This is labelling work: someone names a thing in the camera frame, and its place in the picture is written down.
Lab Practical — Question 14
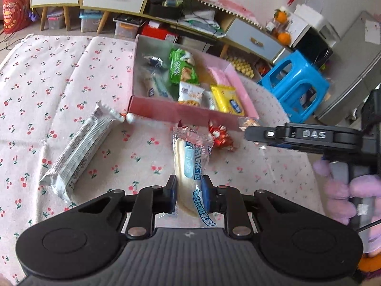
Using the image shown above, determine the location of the black-lid storage box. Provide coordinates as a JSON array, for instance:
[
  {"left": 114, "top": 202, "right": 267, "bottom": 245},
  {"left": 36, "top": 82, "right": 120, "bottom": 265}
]
[{"left": 113, "top": 14, "right": 146, "bottom": 39}]

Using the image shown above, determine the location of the pink cardboard box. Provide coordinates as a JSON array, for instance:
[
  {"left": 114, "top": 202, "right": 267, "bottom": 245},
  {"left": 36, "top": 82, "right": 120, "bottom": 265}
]
[{"left": 128, "top": 34, "right": 259, "bottom": 132}]

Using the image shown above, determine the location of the cherry-print cloth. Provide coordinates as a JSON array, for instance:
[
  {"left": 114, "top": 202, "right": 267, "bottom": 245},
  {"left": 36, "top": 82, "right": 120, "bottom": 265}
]
[{"left": 0, "top": 34, "right": 328, "bottom": 286}]

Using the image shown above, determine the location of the blue-lid storage box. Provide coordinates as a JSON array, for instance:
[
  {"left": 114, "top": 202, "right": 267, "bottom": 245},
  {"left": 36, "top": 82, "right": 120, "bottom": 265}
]
[{"left": 80, "top": 10, "right": 103, "bottom": 33}]

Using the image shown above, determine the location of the paper note on fridge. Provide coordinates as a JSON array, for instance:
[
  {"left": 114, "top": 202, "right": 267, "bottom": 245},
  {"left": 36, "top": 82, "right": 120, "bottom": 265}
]
[{"left": 365, "top": 19, "right": 381, "bottom": 44}]

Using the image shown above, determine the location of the green snack packet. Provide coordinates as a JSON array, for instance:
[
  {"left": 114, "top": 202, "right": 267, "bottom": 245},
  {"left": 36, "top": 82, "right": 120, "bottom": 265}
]
[{"left": 169, "top": 48, "right": 200, "bottom": 85}]

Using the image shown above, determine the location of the clear orange snack packet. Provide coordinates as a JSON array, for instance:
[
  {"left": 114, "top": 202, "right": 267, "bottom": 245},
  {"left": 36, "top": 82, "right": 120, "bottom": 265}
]
[{"left": 238, "top": 116, "right": 268, "bottom": 149}]

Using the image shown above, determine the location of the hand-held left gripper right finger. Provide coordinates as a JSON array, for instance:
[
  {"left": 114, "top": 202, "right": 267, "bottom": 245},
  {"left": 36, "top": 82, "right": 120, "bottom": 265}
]
[{"left": 200, "top": 174, "right": 310, "bottom": 239}]

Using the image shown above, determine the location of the person's right hand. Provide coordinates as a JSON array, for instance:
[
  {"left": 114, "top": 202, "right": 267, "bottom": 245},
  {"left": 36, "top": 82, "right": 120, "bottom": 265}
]
[{"left": 312, "top": 159, "right": 381, "bottom": 257}]

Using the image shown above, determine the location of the white orange snack packet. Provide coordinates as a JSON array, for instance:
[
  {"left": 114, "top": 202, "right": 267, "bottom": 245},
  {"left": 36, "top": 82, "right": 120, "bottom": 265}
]
[{"left": 178, "top": 81, "right": 206, "bottom": 108}]

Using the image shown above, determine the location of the small silver blue packet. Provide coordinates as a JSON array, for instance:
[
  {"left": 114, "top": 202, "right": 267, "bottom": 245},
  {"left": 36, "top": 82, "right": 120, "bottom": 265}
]
[{"left": 143, "top": 54, "right": 167, "bottom": 70}]

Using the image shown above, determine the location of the white foam box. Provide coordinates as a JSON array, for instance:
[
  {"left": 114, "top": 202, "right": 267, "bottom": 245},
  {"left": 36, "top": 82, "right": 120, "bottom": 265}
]
[{"left": 293, "top": 4, "right": 323, "bottom": 29}]

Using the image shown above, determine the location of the stack of papers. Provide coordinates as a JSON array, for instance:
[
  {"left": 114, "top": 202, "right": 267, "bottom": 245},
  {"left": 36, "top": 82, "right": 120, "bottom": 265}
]
[{"left": 181, "top": 10, "right": 227, "bottom": 38}]

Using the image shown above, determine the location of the low wooden cabinet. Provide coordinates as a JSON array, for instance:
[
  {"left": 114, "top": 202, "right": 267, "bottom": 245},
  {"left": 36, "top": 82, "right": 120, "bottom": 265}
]
[{"left": 146, "top": 0, "right": 294, "bottom": 66}]

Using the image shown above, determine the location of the red candy wrapper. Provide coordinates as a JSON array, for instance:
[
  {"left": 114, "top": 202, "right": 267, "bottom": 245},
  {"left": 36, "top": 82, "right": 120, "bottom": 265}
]
[{"left": 208, "top": 121, "right": 235, "bottom": 150}]

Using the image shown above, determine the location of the white blue bread packet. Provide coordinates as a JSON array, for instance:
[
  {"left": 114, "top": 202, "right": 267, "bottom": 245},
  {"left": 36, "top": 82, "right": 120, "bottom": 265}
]
[{"left": 143, "top": 71, "right": 173, "bottom": 99}]

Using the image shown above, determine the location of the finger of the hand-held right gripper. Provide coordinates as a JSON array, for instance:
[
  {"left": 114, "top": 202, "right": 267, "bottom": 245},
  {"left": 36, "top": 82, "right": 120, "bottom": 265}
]
[{"left": 244, "top": 126, "right": 298, "bottom": 149}]

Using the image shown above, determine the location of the black case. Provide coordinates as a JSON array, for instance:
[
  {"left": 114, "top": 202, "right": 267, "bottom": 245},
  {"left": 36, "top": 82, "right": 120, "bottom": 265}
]
[{"left": 149, "top": 0, "right": 183, "bottom": 17}]

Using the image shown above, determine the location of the egg tray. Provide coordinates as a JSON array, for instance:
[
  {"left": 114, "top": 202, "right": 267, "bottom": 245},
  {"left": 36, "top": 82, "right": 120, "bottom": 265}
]
[{"left": 228, "top": 55, "right": 255, "bottom": 79}]

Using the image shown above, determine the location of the grey fridge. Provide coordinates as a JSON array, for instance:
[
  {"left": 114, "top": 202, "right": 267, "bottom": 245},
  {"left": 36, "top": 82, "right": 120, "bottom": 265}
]
[{"left": 314, "top": 10, "right": 381, "bottom": 126}]

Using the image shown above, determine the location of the pink snack packet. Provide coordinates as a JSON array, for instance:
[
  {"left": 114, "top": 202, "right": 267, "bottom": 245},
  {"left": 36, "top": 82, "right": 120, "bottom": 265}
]
[{"left": 207, "top": 66, "right": 231, "bottom": 87}]

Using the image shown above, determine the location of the clear blue-label bread packet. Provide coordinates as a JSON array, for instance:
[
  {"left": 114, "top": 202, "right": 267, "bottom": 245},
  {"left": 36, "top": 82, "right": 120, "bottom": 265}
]
[{"left": 172, "top": 127, "right": 215, "bottom": 227}]

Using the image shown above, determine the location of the white carton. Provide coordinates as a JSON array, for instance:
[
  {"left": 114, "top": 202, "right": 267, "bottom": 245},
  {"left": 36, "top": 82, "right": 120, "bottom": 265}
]
[{"left": 174, "top": 34, "right": 209, "bottom": 55}]

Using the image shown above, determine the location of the long silver snack packet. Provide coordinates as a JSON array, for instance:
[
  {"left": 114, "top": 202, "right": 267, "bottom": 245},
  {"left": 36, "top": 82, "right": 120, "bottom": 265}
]
[{"left": 39, "top": 101, "right": 125, "bottom": 201}]

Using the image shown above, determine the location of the small clear storage box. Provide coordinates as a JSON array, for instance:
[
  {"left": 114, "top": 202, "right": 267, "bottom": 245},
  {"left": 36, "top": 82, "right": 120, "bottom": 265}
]
[{"left": 47, "top": 10, "right": 64, "bottom": 30}]

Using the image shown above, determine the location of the black appliance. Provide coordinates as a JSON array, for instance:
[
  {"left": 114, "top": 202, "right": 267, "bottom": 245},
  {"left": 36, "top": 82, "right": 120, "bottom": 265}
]
[{"left": 293, "top": 27, "right": 333, "bottom": 66}]

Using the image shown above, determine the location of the blue-grey drawer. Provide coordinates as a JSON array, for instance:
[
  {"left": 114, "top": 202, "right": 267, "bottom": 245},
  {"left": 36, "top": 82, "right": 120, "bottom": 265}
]
[{"left": 226, "top": 18, "right": 286, "bottom": 61}]

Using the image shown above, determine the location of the blue plastic stool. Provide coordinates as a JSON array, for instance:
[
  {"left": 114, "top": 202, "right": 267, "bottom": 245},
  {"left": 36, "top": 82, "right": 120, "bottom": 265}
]
[{"left": 256, "top": 50, "right": 331, "bottom": 124}]

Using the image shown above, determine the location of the red box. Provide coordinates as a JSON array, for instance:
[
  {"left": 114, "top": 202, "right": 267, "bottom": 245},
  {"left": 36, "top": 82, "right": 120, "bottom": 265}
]
[{"left": 141, "top": 21, "right": 171, "bottom": 39}]

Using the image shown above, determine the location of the red bag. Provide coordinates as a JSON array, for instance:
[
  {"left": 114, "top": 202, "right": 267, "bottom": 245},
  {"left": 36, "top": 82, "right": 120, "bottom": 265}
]
[{"left": 2, "top": 0, "right": 32, "bottom": 35}]

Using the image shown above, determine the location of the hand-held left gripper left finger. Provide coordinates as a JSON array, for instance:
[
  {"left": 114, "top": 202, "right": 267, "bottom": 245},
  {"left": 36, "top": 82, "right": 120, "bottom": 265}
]
[{"left": 71, "top": 174, "right": 178, "bottom": 239}]

